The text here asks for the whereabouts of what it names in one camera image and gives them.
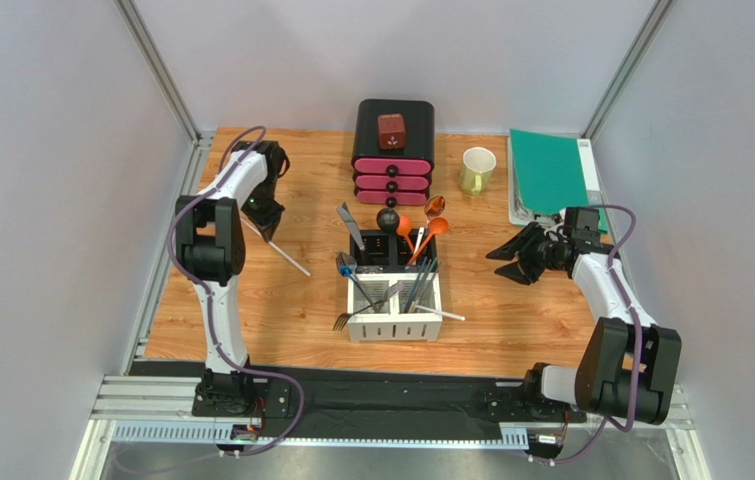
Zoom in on pale yellow mug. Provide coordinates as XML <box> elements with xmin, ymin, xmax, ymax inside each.
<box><xmin>459</xmin><ymin>147</ymin><xmax>497</xmax><ymax>196</ymax></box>

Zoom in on dark blue chopstick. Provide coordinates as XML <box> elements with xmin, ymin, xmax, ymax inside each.
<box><xmin>399</xmin><ymin>263</ymin><xmax>419</xmax><ymax>313</ymax></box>

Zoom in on black plastic fork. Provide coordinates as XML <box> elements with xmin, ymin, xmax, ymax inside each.
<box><xmin>332</xmin><ymin>300</ymin><xmax>386</xmax><ymax>331</ymax></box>

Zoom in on teal chopstick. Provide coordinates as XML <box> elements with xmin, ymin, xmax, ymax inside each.
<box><xmin>407</xmin><ymin>258</ymin><xmax>439</xmax><ymax>313</ymax></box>

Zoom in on silver metal chopstick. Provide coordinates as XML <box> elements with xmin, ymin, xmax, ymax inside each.
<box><xmin>404</xmin><ymin>258</ymin><xmax>438</xmax><ymax>313</ymax></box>

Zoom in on black utensil caddy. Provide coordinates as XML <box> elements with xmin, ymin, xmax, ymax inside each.
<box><xmin>349</xmin><ymin>230</ymin><xmax>437</xmax><ymax>274</ymax></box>

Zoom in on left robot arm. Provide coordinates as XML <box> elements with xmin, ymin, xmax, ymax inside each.
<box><xmin>168</xmin><ymin>139</ymin><xmax>289</xmax><ymax>417</ymax></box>

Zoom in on small white plastic spoon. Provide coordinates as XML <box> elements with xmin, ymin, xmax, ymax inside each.
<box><xmin>412</xmin><ymin>227</ymin><xmax>426</xmax><ymax>256</ymax></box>

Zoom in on steel spoon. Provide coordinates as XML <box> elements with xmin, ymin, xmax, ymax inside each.
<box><xmin>424</xmin><ymin>195</ymin><xmax>446</xmax><ymax>223</ymax></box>

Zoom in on steel fork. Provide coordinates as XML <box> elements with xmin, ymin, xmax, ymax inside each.
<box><xmin>335</xmin><ymin>251</ymin><xmax>379</xmax><ymax>313</ymax></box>

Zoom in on white plastic chopstick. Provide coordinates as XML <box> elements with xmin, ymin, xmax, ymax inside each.
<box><xmin>411</xmin><ymin>304</ymin><xmax>467</xmax><ymax>321</ymax></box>

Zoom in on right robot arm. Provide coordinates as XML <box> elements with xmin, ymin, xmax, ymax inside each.
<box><xmin>487</xmin><ymin>204</ymin><xmax>682</xmax><ymax>431</ymax></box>

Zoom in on white orange chopstick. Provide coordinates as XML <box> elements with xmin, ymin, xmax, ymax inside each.
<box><xmin>241</xmin><ymin>219</ymin><xmax>311</xmax><ymax>277</ymax></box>

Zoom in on white slotted utensil caddy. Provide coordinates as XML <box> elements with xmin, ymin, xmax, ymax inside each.
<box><xmin>344</xmin><ymin>273</ymin><xmax>443</xmax><ymax>343</ymax></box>

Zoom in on brown cube box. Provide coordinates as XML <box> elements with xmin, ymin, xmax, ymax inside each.
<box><xmin>377</xmin><ymin>113</ymin><xmax>406</xmax><ymax>150</ymax></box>

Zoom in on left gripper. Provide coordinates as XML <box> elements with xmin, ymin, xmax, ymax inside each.
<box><xmin>241</xmin><ymin>177</ymin><xmax>285</xmax><ymax>242</ymax></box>

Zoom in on black pink drawer cabinet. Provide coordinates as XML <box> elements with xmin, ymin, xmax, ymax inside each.
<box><xmin>351</xmin><ymin>99</ymin><xmax>435</xmax><ymax>207</ymax></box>

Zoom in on black ladle spoon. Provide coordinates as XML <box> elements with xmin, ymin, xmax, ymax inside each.
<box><xmin>376</xmin><ymin>207</ymin><xmax>400</xmax><ymax>234</ymax></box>

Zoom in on green folder binder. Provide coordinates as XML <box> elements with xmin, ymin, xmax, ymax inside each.
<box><xmin>506</xmin><ymin>129</ymin><xmax>603</xmax><ymax>227</ymax></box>

